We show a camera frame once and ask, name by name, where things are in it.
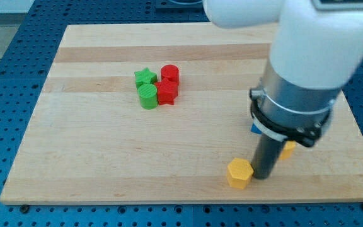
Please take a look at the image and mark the yellow hexagon block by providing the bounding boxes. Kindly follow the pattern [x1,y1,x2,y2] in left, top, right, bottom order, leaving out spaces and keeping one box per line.
[226,158,254,189]

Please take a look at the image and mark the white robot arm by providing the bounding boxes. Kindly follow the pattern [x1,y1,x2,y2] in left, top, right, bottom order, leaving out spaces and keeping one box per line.
[203,0,363,147]

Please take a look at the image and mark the red star block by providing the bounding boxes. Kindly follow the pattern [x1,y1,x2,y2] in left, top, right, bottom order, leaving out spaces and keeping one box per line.
[154,78,178,105]

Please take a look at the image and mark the green cylinder block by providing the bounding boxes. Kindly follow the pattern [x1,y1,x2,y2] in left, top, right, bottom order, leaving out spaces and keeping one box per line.
[137,84,158,110]

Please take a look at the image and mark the red cylinder block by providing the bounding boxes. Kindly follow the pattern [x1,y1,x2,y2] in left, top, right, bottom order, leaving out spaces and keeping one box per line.
[160,64,180,84]

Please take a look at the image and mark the green star block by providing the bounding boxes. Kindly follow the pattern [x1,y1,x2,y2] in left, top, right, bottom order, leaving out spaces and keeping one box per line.
[134,67,158,88]

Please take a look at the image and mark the blue block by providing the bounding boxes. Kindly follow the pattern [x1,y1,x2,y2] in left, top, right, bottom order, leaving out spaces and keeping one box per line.
[251,124,262,134]

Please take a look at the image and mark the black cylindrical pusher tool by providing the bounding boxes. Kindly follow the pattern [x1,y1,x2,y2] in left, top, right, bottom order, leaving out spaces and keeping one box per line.
[251,134,286,180]

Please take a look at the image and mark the wooden board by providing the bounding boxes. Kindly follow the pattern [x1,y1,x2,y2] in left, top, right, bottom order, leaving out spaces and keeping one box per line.
[0,23,363,205]

